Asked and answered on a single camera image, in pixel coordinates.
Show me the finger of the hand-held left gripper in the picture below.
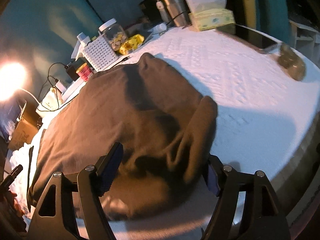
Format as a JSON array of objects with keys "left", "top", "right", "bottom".
[{"left": 0, "top": 164, "right": 23, "bottom": 188}]

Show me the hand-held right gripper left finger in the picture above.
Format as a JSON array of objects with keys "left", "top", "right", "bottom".
[{"left": 27, "top": 142, "right": 124, "bottom": 240}]

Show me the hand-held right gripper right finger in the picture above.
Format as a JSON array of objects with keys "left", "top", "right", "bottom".
[{"left": 200, "top": 154, "right": 292, "bottom": 240}]

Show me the brown printed t-shirt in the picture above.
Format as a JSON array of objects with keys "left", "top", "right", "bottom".
[{"left": 27, "top": 52, "right": 218, "bottom": 222}]

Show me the person's left hand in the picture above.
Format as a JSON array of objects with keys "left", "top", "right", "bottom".
[{"left": 10, "top": 192, "right": 25, "bottom": 215}]

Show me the white crumpled cloth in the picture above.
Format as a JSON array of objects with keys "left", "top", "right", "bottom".
[{"left": 10, "top": 145, "right": 33, "bottom": 205}]

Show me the cardboard box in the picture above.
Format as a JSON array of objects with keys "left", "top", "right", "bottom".
[{"left": 7, "top": 100, "right": 42, "bottom": 150}]

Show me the clear plastic bag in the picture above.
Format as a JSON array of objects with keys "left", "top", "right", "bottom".
[{"left": 0, "top": 105, "right": 19, "bottom": 140}]

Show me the white printed mug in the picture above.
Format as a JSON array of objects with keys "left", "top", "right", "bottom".
[{"left": 41, "top": 87, "right": 64, "bottom": 110}]

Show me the white power strip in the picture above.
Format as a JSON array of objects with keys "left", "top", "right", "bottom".
[{"left": 61, "top": 76, "right": 88, "bottom": 103}]

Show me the white desk lamp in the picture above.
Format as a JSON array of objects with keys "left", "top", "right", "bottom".
[{"left": 0, "top": 60, "right": 52, "bottom": 118}]

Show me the white charger plug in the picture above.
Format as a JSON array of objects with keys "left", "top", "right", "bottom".
[{"left": 55, "top": 80, "right": 67, "bottom": 93}]

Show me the red can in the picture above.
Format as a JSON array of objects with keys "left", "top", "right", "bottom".
[{"left": 76, "top": 63, "right": 94, "bottom": 82}]

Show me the black power adapter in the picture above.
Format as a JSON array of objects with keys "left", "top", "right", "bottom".
[{"left": 65, "top": 64, "right": 80, "bottom": 82}]

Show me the white perforated basket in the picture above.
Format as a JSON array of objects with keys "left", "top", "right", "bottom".
[{"left": 84, "top": 34, "right": 120, "bottom": 72}]

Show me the white loose tissue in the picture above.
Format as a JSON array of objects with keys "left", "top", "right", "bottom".
[{"left": 71, "top": 44, "right": 87, "bottom": 60}]

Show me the yellow snack packet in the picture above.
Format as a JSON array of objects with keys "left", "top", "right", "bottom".
[{"left": 117, "top": 34, "right": 145, "bottom": 55}]

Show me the glass jar with white lid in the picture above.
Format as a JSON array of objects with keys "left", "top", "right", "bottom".
[{"left": 98, "top": 18, "right": 127, "bottom": 52}]

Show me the small stone figurine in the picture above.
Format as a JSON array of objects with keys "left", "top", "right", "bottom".
[{"left": 277, "top": 42, "right": 307, "bottom": 82}]

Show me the black smartphone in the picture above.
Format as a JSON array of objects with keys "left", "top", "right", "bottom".
[{"left": 216, "top": 23, "right": 282, "bottom": 55}]

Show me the small white cup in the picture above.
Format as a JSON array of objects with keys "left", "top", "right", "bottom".
[{"left": 151, "top": 23, "right": 167, "bottom": 34}]

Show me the yellow tissue pack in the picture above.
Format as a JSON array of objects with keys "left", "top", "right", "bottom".
[{"left": 185, "top": 0, "right": 235, "bottom": 32}]

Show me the stainless steel tumbler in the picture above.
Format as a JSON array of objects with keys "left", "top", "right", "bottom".
[{"left": 155, "top": 0, "right": 190, "bottom": 27}]

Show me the black strap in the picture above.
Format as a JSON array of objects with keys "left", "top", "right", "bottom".
[{"left": 27, "top": 145, "right": 34, "bottom": 213}]

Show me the black charger cable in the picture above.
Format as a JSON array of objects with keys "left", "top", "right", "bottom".
[{"left": 40, "top": 62, "right": 68, "bottom": 98}]

